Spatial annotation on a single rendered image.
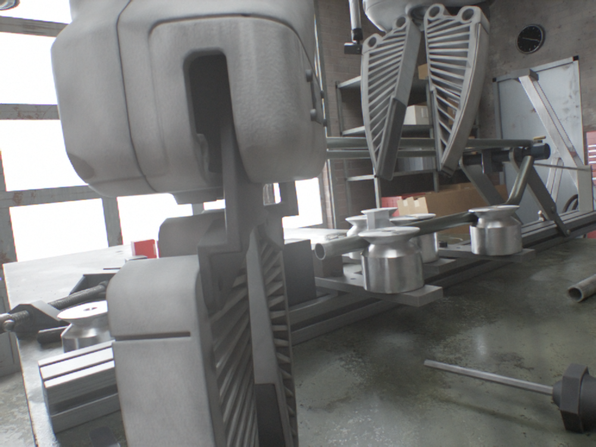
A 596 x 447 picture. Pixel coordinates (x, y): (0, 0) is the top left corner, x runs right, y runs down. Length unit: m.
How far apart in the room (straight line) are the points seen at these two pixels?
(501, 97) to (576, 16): 1.09
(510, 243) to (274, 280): 0.33
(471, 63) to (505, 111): 5.38
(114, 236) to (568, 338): 3.22
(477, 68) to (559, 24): 5.21
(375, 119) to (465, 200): 4.00
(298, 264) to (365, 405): 0.15
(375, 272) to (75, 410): 0.22
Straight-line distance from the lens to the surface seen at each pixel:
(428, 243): 0.45
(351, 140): 0.38
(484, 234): 0.47
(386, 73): 0.36
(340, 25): 4.72
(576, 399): 0.25
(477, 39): 0.33
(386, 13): 0.38
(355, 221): 0.49
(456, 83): 0.34
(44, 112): 3.42
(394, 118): 0.34
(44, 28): 3.58
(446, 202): 4.09
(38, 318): 0.58
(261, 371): 0.17
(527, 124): 5.57
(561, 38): 5.49
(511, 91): 5.69
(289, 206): 0.16
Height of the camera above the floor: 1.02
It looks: 4 degrees down
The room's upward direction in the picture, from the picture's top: 6 degrees counter-clockwise
